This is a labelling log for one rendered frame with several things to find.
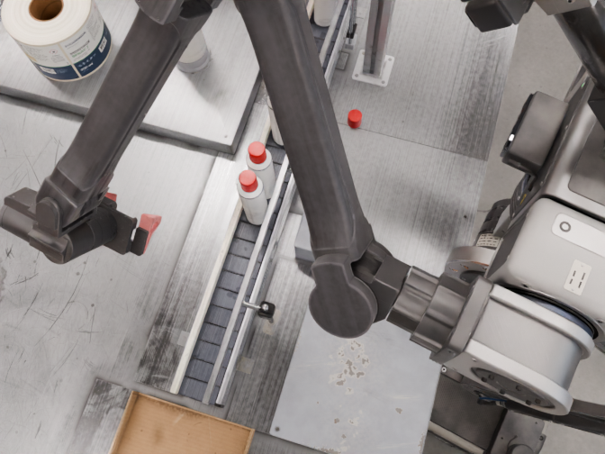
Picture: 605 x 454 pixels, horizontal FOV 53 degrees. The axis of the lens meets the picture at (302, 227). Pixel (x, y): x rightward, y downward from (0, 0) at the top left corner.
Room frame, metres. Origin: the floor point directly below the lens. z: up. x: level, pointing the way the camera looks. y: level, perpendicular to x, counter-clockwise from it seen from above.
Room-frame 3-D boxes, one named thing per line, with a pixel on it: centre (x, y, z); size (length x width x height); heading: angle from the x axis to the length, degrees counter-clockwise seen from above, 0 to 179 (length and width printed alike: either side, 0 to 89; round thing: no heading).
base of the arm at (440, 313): (0.12, -0.14, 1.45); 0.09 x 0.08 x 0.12; 147
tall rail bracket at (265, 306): (0.24, 0.11, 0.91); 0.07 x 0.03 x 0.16; 68
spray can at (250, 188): (0.46, 0.09, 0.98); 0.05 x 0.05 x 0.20
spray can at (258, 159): (0.52, 0.07, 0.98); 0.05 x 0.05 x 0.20
